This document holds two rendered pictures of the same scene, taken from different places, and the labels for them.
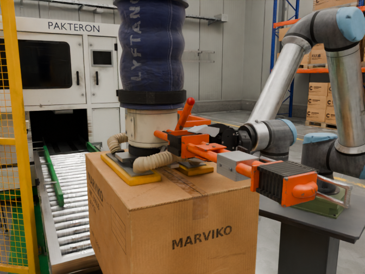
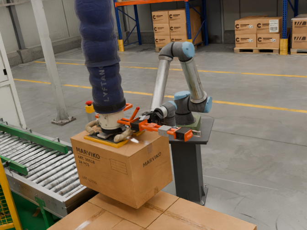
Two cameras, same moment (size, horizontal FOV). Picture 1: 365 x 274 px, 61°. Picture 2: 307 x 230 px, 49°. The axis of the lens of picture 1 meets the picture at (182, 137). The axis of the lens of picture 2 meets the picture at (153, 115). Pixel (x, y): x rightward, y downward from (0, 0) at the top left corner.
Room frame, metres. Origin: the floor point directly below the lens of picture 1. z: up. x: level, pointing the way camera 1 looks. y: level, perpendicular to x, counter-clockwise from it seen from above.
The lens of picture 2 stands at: (-1.13, 0.63, 2.05)
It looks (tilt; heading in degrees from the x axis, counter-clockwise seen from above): 21 degrees down; 339
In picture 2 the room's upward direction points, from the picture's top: 7 degrees counter-clockwise
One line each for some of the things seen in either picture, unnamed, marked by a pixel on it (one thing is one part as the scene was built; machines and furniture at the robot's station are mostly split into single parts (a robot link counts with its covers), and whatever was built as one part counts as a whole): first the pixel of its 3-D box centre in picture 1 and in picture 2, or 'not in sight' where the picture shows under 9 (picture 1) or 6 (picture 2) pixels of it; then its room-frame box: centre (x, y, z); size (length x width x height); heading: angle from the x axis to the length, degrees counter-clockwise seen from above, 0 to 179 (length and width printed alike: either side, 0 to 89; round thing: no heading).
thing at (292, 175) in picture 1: (282, 181); (182, 134); (0.52, -0.18, 1.19); 0.08 x 0.07 x 0.05; 28
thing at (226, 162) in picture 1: (237, 165); (165, 130); (0.64, -0.12, 1.19); 0.07 x 0.07 x 0.04; 28
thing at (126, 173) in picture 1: (127, 161); (104, 137); (1.01, 0.19, 1.09); 0.34 x 0.10 x 0.05; 28
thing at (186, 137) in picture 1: (188, 143); (139, 124); (0.83, -0.02, 1.20); 0.10 x 0.08 x 0.06; 118
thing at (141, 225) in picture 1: (159, 218); (121, 159); (1.04, 0.08, 0.87); 0.60 x 0.40 x 0.40; 27
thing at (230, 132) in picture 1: (229, 138); (151, 116); (0.90, -0.14, 1.20); 0.12 x 0.09 x 0.08; 117
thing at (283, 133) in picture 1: (274, 134); (167, 108); (0.97, -0.29, 1.19); 0.12 x 0.09 x 0.10; 117
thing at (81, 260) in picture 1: (131, 248); (98, 181); (1.33, 0.24, 0.58); 0.70 x 0.03 x 0.06; 117
